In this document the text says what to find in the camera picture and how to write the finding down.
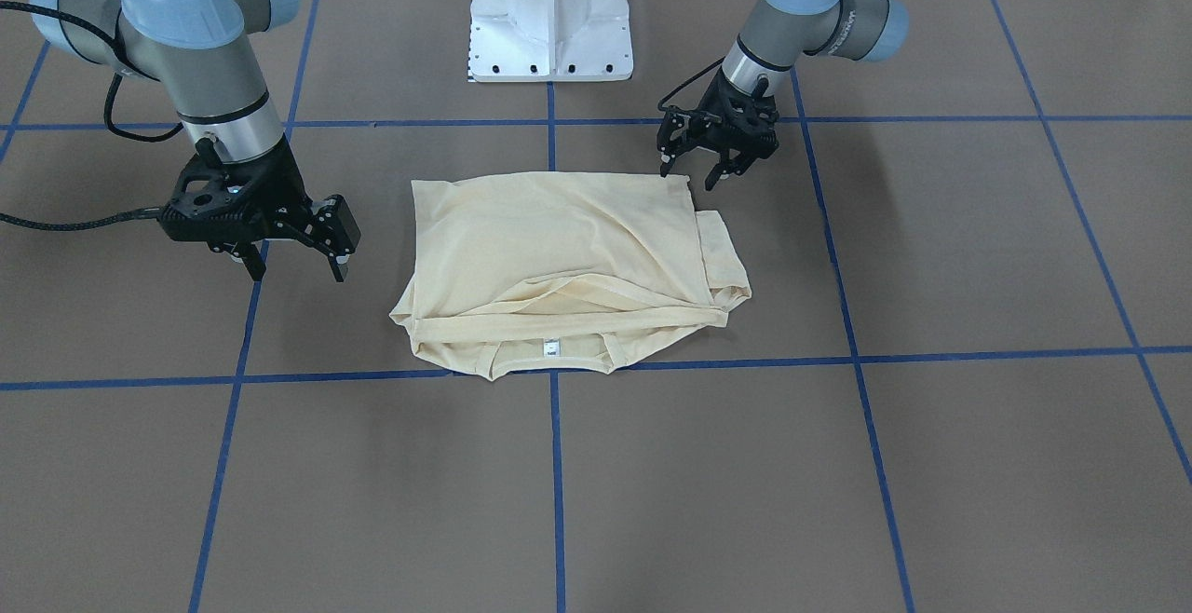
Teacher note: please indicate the beige long-sleeve graphic shirt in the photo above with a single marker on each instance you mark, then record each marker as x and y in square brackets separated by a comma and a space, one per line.
[536, 270]

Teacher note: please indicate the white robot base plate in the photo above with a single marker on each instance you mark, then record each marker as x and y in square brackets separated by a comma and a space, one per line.
[600, 51]

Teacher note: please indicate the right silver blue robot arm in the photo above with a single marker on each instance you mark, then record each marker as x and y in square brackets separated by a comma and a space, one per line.
[199, 50]

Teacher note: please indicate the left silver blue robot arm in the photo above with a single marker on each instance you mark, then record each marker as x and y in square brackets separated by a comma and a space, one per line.
[778, 33]

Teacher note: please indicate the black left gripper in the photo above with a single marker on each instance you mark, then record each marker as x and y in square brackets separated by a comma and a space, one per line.
[719, 141]

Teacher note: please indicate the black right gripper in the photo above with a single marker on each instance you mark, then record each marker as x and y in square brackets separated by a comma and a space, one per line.
[283, 182]

